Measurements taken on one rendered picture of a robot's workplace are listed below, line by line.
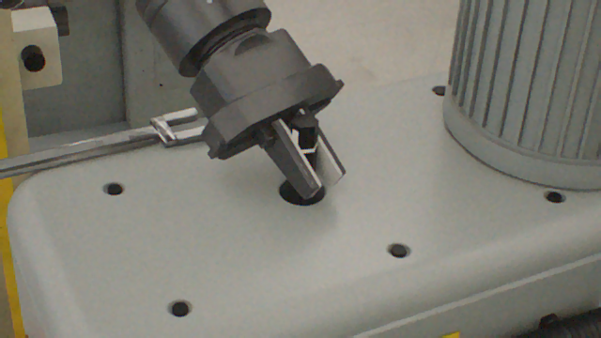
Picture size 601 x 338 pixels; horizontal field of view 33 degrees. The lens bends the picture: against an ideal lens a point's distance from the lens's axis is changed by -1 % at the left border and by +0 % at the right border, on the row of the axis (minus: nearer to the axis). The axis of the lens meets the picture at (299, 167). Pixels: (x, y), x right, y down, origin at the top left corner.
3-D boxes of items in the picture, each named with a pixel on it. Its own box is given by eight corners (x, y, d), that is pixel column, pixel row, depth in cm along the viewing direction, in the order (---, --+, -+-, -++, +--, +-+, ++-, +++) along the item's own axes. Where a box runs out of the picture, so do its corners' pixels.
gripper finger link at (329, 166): (343, 172, 78) (298, 107, 79) (326, 191, 80) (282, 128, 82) (358, 164, 79) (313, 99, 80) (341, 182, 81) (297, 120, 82)
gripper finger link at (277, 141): (308, 200, 79) (264, 136, 80) (325, 181, 77) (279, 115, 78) (293, 208, 78) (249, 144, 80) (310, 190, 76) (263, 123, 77)
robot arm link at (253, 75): (314, 125, 87) (237, 16, 90) (362, 65, 80) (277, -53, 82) (197, 182, 80) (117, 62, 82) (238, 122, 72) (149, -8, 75)
